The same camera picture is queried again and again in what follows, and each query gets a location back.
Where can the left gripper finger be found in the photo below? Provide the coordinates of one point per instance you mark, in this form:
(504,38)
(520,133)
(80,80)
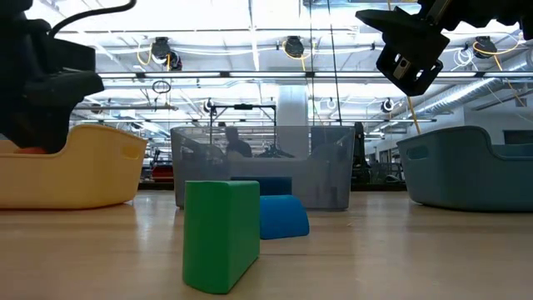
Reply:
(41,112)

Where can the orange square block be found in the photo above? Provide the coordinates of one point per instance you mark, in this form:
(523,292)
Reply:
(31,151)

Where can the green block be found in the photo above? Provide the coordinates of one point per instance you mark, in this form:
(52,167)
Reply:
(220,233)

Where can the blue rounded block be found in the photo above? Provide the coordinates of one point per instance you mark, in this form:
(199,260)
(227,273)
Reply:
(283,218)

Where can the yellow plastic bin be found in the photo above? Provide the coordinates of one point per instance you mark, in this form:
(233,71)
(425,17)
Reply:
(83,175)

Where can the red box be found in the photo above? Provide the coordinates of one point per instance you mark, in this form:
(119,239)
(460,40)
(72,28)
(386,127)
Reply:
(162,171)

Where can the teal plastic bin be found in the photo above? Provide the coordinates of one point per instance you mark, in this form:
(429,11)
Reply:
(458,175)

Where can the black upright equipment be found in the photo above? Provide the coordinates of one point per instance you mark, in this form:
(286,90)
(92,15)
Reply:
(359,146)

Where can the person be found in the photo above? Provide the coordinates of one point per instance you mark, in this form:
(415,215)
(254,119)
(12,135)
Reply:
(235,146)

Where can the white pillar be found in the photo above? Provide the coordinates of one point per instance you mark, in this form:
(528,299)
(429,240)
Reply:
(291,106)

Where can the ceiling light bar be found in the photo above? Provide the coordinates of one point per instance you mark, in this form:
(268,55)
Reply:
(266,75)

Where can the grey translucent plastic bin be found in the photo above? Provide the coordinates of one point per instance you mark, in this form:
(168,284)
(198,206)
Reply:
(325,179)

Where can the silver ventilation duct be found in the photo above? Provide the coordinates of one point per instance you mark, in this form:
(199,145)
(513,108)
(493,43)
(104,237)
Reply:
(470,89)

